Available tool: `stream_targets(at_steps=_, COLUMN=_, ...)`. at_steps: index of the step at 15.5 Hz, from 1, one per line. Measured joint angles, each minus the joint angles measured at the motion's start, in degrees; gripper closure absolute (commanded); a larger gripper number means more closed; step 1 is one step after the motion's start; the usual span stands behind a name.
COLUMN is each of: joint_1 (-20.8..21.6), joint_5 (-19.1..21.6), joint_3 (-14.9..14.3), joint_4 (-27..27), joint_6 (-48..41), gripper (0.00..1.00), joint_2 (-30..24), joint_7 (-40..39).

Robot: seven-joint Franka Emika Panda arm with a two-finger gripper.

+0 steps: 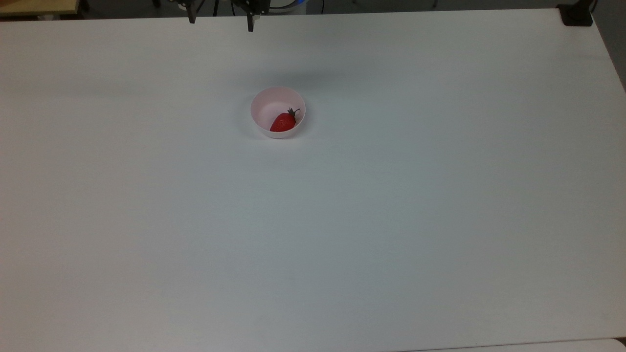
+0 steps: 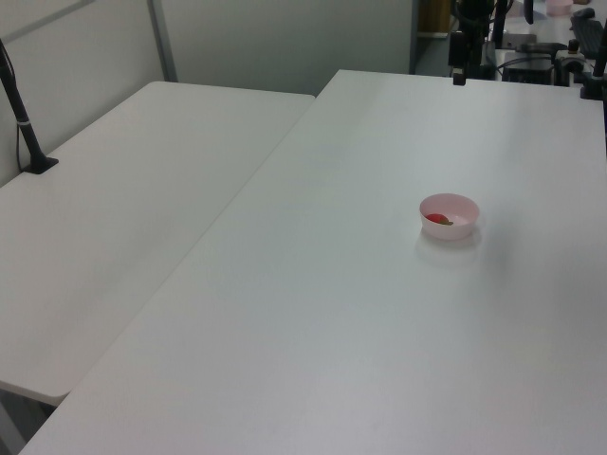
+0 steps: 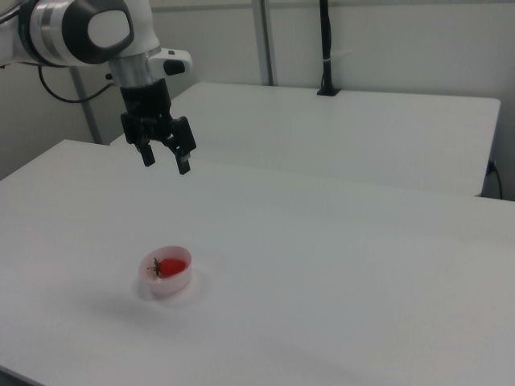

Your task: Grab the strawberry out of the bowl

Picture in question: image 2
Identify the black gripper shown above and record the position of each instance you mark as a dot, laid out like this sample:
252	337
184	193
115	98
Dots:
458	48

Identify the red strawberry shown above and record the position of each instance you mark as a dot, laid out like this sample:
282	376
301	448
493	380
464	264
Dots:
434	218

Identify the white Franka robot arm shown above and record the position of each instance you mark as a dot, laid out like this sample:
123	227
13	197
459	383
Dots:
472	16

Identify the pink plastic bowl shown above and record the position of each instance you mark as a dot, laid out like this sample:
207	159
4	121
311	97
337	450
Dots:
455	230

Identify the black equipment box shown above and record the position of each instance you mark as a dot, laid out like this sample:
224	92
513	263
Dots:
528	66

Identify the pink container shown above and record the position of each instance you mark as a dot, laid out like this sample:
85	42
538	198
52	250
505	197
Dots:
558	5

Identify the black keyboard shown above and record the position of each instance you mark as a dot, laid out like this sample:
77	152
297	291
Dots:
588	30

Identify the white side table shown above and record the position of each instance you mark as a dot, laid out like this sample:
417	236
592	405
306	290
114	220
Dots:
118	213

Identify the black clamp mount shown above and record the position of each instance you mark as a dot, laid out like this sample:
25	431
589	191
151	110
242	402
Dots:
593	83

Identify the grey partition post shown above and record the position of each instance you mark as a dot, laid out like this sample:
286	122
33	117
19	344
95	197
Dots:
161	40

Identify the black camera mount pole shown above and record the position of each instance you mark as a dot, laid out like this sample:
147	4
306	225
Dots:
21	118

